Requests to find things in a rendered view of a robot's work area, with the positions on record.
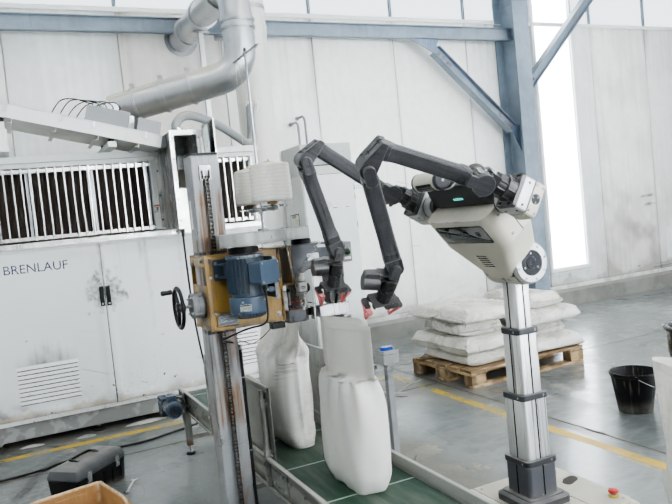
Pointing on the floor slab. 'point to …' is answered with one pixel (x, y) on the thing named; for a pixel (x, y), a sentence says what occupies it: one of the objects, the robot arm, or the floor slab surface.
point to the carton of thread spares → (87, 495)
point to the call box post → (392, 408)
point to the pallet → (474, 377)
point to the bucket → (634, 388)
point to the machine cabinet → (97, 291)
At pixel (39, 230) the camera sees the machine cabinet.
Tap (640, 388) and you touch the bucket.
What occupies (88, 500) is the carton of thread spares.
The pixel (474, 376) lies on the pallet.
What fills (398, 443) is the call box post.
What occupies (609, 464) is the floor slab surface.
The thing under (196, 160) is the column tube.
